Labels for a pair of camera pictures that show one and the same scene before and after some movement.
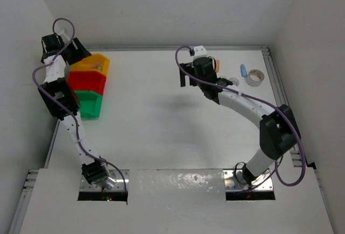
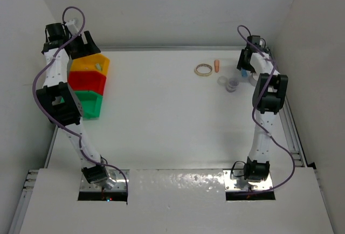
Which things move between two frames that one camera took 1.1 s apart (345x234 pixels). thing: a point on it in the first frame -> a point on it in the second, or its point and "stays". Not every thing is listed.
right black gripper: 188,67 -> 242,64
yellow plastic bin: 95,62 stays
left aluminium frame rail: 28,189 stays
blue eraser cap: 243,71 stays
